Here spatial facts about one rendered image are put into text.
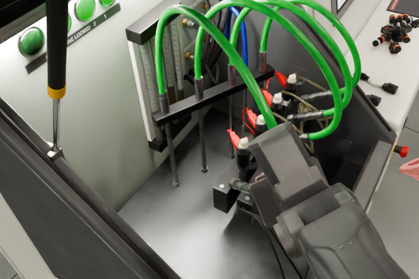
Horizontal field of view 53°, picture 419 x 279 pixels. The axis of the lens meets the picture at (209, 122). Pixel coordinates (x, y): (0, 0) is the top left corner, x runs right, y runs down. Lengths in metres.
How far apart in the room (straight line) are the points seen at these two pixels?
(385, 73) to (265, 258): 0.63
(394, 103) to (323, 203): 0.82
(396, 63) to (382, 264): 1.07
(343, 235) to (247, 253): 0.68
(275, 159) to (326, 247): 0.13
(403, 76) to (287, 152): 0.89
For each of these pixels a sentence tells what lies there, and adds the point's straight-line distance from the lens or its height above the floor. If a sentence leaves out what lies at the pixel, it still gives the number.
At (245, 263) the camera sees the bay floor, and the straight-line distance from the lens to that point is 1.03.
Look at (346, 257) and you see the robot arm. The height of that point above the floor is 1.45.
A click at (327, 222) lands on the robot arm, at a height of 1.42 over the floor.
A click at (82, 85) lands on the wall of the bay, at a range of 0.85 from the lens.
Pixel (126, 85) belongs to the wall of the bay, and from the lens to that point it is 0.95.
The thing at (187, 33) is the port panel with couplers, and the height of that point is 1.16.
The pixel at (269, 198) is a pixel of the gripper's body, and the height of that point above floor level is 1.27.
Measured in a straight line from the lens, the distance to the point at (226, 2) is 0.79.
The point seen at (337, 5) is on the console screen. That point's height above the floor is 1.16.
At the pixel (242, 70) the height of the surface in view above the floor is 1.39.
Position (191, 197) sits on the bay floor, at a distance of 1.13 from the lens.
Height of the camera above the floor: 1.75
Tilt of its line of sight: 45 degrees down
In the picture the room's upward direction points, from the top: 3 degrees counter-clockwise
